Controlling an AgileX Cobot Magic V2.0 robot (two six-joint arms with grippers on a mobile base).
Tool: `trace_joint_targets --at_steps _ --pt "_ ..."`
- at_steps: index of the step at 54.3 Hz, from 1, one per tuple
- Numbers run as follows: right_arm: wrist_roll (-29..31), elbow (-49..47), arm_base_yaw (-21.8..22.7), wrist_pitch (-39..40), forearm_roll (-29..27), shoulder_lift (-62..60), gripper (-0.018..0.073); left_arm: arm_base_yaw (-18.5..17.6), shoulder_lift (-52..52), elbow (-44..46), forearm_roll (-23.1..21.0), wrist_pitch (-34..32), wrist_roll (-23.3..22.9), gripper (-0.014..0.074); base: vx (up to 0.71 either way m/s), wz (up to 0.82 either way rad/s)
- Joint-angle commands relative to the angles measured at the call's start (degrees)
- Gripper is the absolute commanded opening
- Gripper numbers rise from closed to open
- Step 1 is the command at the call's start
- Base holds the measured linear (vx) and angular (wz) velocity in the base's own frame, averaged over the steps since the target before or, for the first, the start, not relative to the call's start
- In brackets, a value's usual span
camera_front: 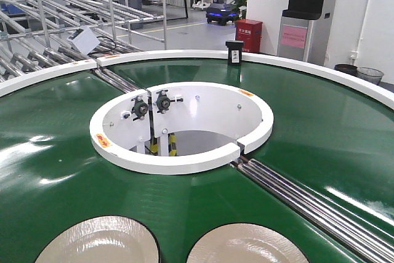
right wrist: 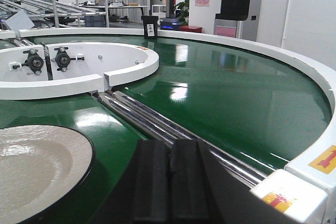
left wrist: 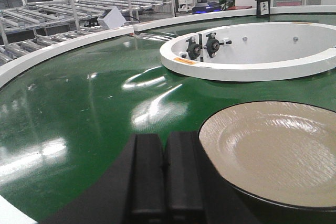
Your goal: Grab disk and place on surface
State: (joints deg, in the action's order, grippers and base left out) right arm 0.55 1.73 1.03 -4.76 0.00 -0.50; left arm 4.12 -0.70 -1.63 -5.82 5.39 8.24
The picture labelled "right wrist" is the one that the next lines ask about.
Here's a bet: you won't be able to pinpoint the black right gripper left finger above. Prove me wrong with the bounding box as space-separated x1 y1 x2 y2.
133 140 169 223

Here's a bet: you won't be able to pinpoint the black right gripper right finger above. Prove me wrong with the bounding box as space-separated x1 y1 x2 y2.
170 138 217 223

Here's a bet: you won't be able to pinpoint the beige plate black rim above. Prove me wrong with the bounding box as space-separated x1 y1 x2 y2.
1 125 94 223

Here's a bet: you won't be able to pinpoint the steel transfer rollers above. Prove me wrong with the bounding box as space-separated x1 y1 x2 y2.
97 90 267 188

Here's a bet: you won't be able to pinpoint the white outer conveyor guard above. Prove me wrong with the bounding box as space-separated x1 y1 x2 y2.
1 28 335 223

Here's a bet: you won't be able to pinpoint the red fire box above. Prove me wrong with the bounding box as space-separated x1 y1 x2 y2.
180 25 202 33

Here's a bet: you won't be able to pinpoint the black small bin with label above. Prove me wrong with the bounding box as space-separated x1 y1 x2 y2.
141 15 159 39

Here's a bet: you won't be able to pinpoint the blue mobile robot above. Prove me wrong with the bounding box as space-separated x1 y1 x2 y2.
160 0 183 31

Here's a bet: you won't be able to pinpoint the white trolley cart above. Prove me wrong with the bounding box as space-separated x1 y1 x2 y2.
151 4 166 22

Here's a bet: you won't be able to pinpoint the green potted plant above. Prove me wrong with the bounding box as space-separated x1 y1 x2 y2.
175 0 190 26

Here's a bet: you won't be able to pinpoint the office desk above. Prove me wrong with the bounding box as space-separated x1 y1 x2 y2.
79 5 149 15

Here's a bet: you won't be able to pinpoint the metal roller rack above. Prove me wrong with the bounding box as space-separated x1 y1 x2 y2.
1 0 109 28

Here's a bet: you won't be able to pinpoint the white box on rack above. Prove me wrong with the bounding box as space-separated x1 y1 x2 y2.
4 10 34 33

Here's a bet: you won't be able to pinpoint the white inner conveyor ring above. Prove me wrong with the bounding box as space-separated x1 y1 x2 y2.
0 41 160 101

